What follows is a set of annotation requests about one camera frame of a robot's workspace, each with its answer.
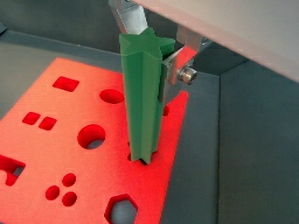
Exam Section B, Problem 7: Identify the red shape-sorter foam block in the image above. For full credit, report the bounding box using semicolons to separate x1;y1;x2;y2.
0;59;189;224

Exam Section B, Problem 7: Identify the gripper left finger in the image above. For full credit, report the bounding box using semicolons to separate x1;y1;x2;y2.
109;0;149;35

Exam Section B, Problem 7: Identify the green star-profile bar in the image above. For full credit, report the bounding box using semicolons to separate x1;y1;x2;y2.
119;28;175;164

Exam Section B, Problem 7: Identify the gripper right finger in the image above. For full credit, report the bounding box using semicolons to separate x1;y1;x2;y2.
162;25;213;104

